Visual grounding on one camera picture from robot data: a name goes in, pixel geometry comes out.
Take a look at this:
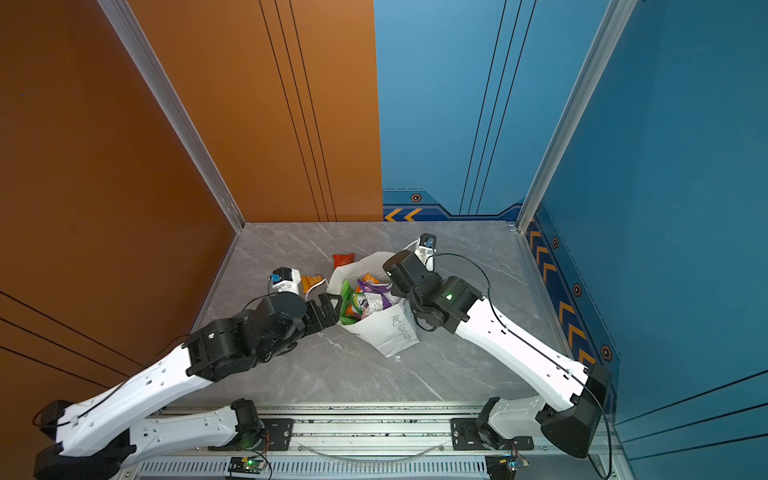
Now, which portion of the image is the green chips bag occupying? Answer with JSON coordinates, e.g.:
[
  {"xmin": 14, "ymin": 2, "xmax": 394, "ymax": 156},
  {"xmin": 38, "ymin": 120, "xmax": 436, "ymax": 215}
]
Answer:
[{"xmin": 340, "ymin": 280, "xmax": 367, "ymax": 325}]

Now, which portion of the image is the orange candy wrapper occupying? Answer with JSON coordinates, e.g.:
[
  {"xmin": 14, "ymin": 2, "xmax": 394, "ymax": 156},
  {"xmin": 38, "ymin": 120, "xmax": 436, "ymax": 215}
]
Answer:
[{"xmin": 301, "ymin": 275, "xmax": 326, "ymax": 296}]

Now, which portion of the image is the purple snack packet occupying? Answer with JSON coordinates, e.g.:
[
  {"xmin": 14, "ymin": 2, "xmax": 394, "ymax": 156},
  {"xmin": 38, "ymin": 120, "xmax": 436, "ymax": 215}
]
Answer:
[{"xmin": 358, "ymin": 280, "xmax": 398, "ymax": 318}]

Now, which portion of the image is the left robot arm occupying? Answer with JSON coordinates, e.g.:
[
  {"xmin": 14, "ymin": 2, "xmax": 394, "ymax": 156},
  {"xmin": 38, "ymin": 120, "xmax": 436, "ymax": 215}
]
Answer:
[{"xmin": 34, "ymin": 292, "xmax": 342, "ymax": 479}]

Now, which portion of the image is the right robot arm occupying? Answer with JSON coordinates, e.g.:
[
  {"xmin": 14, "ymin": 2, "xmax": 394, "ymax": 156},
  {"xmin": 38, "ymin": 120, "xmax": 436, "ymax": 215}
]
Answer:
[{"xmin": 383, "ymin": 251, "xmax": 612, "ymax": 459}]

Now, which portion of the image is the red candy wrapper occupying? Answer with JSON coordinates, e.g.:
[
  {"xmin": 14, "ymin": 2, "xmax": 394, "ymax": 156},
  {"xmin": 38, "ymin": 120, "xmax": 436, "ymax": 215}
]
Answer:
[{"xmin": 332, "ymin": 253, "xmax": 355, "ymax": 269}]

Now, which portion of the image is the left circuit board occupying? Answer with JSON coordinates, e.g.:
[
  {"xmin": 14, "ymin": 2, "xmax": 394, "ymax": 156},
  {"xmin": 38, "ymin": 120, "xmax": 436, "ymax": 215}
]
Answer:
[{"xmin": 226, "ymin": 456, "xmax": 271, "ymax": 479}]

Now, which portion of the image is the circuit board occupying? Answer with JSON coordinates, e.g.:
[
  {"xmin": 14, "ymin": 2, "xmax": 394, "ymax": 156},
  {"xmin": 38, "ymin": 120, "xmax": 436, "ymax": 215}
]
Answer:
[
  {"xmin": 226, "ymin": 456, "xmax": 271, "ymax": 479},
  {"xmin": 484, "ymin": 455, "xmax": 530, "ymax": 480}
]

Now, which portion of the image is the right circuit board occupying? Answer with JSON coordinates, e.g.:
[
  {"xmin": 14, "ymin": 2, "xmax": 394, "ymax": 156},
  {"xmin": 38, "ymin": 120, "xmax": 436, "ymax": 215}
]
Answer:
[{"xmin": 484, "ymin": 455, "xmax": 530, "ymax": 480}]

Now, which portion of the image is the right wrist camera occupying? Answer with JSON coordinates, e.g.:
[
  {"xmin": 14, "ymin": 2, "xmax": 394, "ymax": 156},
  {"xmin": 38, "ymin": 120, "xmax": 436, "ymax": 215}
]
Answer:
[{"xmin": 415, "ymin": 233, "xmax": 437, "ymax": 272}]

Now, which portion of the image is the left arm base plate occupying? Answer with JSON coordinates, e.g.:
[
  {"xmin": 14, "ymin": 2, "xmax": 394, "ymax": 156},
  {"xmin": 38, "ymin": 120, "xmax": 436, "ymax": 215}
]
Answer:
[{"xmin": 208, "ymin": 418, "xmax": 294, "ymax": 453}]

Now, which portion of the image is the aluminium frame rail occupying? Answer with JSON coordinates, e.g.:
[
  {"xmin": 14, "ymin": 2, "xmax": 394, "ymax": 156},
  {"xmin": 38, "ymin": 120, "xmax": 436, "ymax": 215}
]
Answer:
[{"xmin": 107, "ymin": 400, "xmax": 637, "ymax": 480}]

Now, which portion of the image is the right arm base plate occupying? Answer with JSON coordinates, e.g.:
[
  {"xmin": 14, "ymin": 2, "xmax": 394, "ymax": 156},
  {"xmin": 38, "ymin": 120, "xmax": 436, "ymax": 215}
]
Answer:
[{"xmin": 450, "ymin": 418, "xmax": 535, "ymax": 452}]

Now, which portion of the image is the right aluminium corner post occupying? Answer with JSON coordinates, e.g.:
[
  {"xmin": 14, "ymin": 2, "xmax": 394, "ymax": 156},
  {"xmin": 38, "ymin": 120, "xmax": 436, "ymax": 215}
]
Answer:
[{"xmin": 516, "ymin": 0, "xmax": 637, "ymax": 235}]

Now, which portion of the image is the aluminium corner post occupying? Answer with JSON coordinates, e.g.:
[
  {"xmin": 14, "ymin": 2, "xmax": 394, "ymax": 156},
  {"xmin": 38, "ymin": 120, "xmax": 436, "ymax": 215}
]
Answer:
[
  {"xmin": 516, "ymin": 0, "xmax": 637, "ymax": 235},
  {"xmin": 98, "ymin": 0, "xmax": 246, "ymax": 233}
]

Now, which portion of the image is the left aluminium corner post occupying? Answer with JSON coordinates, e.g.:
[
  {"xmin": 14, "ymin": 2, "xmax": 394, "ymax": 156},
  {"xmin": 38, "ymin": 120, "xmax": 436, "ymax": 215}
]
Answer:
[{"xmin": 98, "ymin": 0, "xmax": 246, "ymax": 233}]

